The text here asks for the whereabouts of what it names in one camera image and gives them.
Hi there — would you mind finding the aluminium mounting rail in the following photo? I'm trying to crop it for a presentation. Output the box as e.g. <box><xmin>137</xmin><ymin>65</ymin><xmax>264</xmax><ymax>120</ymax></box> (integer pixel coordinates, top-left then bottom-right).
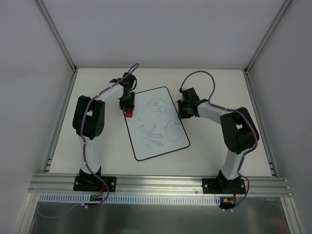
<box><xmin>28</xmin><ymin>173</ymin><xmax>293</xmax><ymax>197</ymax></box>

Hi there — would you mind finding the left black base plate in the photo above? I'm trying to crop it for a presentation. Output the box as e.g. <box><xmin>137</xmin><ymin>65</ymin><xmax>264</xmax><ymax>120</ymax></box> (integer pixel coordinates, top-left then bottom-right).
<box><xmin>73</xmin><ymin>174</ymin><xmax>117</xmax><ymax>192</ymax></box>

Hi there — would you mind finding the aluminium frame post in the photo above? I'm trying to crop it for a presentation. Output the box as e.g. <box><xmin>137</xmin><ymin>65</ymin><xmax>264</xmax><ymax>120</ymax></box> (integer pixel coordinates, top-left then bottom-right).
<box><xmin>34</xmin><ymin>0</ymin><xmax>77</xmax><ymax>72</ymax></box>
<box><xmin>244</xmin><ymin>0</ymin><xmax>293</xmax><ymax>74</ymax></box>

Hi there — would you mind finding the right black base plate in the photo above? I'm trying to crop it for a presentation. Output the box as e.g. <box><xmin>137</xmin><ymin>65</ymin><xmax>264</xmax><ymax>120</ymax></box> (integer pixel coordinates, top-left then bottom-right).
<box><xmin>202</xmin><ymin>177</ymin><xmax>246</xmax><ymax>195</ymax></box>

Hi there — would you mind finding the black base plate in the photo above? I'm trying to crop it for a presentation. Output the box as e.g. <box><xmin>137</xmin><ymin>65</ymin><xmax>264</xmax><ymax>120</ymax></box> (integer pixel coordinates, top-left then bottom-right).
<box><xmin>73</xmin><ymin>174</ymin><xmax>117</xmax><ymax>192</ymax></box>
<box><xmin>202</xmin><ymin>177</ymin><xmax>246</xmax><ymax>195</ymax></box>

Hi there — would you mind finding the right aluminium frame post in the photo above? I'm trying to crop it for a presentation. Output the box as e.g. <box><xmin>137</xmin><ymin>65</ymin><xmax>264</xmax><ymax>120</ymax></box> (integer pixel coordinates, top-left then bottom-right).
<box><xmin>244</xmin><ymin>0</ymin><xmax>293</xmax><ymax>74</ymax></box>

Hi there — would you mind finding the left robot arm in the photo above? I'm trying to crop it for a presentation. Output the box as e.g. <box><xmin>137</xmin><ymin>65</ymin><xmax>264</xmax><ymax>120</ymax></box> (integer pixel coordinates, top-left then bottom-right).
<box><xmin>72</xmin><ymin>72</ymin><xmax>137</xmax><ymax>194</ymax></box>

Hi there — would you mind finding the red whiteboard eraser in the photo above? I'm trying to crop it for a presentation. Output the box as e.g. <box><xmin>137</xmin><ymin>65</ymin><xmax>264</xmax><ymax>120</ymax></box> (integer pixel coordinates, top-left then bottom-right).
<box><xmin>125</xmin><ymin>109</ymin><xmax>131</xmax><ymax>118</ymax></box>

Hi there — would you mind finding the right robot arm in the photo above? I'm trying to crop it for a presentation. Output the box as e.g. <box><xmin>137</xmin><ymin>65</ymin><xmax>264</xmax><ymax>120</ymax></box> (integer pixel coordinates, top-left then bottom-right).
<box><xmin>177</xmin><ymin>99</ymin><xmax>259</xmax><ymax>195</ymax></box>

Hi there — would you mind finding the white whiteboard black rim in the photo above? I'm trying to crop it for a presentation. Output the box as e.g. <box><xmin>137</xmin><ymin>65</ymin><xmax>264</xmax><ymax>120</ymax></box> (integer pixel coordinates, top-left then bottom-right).
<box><xmin>124</xmin><ymin>86</ymin><xmax>191</xmax><ymax>161</ymax></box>

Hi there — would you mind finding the white slotted cable duct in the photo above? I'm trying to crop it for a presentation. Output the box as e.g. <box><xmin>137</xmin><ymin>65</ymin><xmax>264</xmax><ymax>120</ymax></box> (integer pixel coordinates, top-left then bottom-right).
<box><xmin>39</xmin><ymin>193</ymin><xmax>221</xmax><ymax>206</ymax></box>

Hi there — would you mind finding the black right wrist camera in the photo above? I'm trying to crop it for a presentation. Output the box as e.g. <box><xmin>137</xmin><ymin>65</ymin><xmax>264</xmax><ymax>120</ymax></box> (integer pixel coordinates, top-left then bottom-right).
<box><xmin>179</xmin><ymin>88</ymin><xmax>199</xmax><ymax>102</ymax></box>

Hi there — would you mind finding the left aluminium frame post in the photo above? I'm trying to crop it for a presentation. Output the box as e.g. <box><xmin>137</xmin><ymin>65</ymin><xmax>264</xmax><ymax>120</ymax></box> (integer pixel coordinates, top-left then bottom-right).
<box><xmin>34</xmin><ymin>0</ymin><xmax>77</xmax><ymax>72</ymax></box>

